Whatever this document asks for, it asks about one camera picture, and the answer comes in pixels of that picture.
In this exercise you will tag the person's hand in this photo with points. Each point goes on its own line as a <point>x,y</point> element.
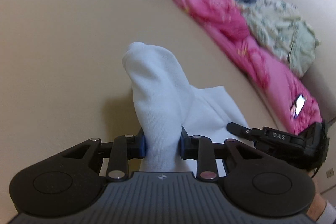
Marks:
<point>318,204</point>

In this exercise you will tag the white shirt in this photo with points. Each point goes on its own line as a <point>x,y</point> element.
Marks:
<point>165,104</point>

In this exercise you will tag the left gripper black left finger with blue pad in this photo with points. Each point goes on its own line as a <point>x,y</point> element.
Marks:
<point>74,179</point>

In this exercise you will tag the smartphone on quilt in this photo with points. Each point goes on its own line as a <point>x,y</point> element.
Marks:
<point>297,106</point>

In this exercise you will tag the pink floral quilt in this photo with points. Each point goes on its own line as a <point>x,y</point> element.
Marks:
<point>278,86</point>

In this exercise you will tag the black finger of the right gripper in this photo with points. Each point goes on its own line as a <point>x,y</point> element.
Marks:
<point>250,134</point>

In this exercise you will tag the pale green floral blanket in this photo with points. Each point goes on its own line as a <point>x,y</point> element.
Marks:
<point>279,27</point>

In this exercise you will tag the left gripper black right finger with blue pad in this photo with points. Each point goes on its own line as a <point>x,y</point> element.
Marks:
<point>251,180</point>

